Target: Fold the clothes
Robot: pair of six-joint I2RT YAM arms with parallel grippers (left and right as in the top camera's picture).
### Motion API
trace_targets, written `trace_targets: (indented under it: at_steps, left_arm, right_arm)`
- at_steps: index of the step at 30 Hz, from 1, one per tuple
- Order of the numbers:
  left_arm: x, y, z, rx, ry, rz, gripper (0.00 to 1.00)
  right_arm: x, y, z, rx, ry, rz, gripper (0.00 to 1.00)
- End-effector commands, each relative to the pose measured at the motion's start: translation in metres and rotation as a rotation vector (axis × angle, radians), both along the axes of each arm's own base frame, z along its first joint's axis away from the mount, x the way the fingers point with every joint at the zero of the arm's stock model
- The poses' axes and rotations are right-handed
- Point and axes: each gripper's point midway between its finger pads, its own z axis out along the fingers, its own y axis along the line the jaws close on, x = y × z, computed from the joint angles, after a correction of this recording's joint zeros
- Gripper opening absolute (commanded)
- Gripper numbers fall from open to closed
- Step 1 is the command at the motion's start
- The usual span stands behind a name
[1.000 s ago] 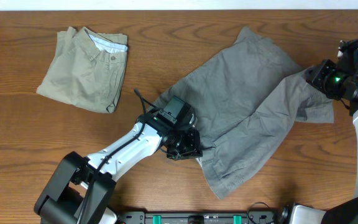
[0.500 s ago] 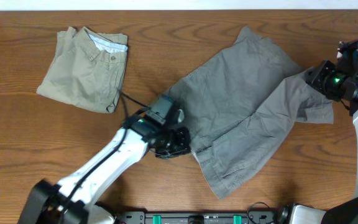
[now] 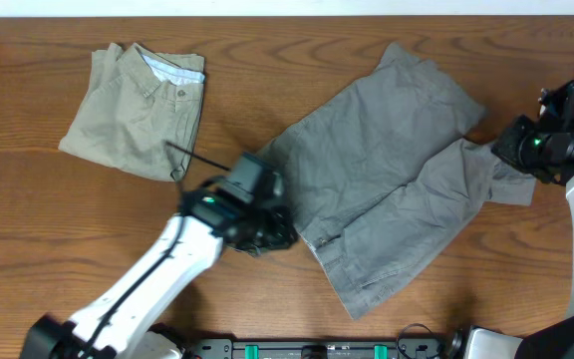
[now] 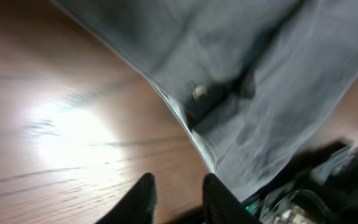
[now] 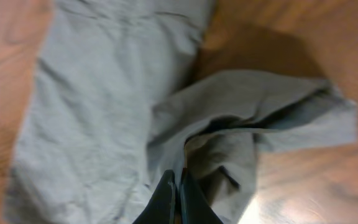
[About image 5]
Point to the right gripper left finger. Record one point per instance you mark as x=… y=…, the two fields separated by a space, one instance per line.
x=161 y=206

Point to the grey shorts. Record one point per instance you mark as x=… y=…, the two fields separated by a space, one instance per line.
x=111 y=112

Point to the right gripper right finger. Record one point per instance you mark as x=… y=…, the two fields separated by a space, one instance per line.
x=194 y=207

